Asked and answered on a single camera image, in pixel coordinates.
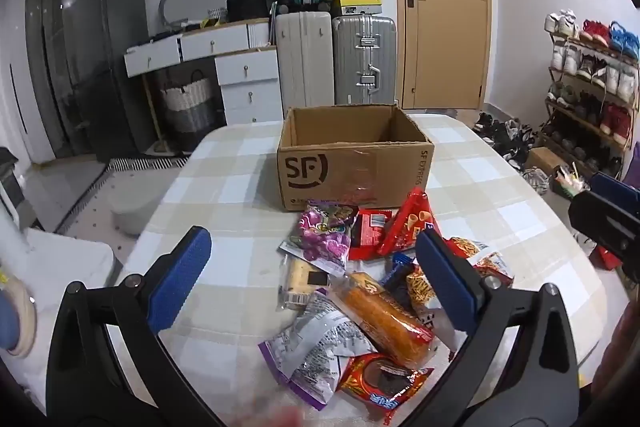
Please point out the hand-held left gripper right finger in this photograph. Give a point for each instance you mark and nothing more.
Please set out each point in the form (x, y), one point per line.
(445, 277)

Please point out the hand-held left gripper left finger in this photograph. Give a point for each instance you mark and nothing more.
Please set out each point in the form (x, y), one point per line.
(182, 272)

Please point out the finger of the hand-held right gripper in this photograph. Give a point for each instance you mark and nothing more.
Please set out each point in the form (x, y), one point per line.
(612, 187)
(610, 227)

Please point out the snack packets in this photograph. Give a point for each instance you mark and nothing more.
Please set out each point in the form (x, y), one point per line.
(487, 264)

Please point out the blue cookie packet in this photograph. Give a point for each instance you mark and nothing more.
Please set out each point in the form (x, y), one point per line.
(397, 277)

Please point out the red triangular chips bag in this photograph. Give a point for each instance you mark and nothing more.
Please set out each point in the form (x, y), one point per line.
(405, 222)

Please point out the orange bread packet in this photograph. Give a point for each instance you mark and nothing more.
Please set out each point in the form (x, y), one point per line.
(385, 322)

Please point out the small red snack packet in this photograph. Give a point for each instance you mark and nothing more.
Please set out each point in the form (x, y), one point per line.
(367, 232)

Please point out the clear yellow cake packet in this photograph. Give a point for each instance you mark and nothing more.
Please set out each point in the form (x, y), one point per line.
(300, 279)

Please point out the red round cookie packet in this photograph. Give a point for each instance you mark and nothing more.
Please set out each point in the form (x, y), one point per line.
(385, 382)

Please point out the purple candy bag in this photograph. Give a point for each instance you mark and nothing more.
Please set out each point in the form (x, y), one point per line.
(320, 237)

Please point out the brown cardboard box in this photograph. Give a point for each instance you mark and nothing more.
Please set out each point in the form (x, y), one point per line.
(320, 177)

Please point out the wooden shoe rack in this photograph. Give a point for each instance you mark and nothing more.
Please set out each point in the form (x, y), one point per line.
(587, 119)

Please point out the small cardboard box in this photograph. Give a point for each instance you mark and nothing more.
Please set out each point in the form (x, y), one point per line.
(545, 159)

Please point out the grey round stool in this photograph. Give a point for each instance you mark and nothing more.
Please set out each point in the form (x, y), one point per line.
(135, 212)

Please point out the checked tablecloth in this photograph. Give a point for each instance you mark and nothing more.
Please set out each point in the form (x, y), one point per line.
(235, 187)

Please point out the striped edge beige rug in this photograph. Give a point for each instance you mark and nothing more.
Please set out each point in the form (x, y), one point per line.
(145, 163)

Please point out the white chair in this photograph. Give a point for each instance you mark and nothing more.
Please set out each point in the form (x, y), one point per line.
(65, 262)

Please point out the pile of dark shoes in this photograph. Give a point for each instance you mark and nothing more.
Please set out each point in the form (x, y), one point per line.
(505, 137)

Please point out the silver purple snack packet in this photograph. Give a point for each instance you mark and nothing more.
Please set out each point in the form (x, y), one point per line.
(315, 342)

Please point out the woven laundry basket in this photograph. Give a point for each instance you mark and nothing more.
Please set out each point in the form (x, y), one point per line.
(187, 107)

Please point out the white desk with drawers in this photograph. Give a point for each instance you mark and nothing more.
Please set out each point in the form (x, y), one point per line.
(247, 77)

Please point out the dark grey refrigerator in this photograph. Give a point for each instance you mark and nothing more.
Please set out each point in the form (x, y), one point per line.
(110, 57)

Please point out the wooden door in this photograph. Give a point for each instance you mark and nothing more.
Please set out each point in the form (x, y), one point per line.
(445, 32)

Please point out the silver suitcase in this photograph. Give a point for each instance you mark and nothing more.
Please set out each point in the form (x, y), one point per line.
(362, 57)

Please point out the beige suitcase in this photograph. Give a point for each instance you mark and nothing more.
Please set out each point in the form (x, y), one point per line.
(302, 57)

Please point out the black bin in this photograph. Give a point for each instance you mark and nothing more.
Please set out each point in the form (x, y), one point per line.
(247, 7)

